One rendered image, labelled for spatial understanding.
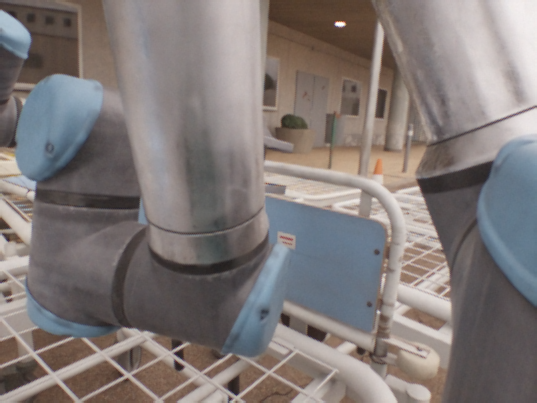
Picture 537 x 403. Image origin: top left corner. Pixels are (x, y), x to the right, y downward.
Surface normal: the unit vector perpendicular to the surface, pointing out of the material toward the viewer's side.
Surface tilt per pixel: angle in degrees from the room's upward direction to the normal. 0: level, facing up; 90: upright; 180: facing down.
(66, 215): 80
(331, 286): 90
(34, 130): 75
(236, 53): 98
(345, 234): 90
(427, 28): 103
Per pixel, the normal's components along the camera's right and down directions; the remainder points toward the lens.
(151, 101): -0.35, 0.46
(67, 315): 0.19, 0.05
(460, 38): -0.56, 0.23
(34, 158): -0.58, -0.13
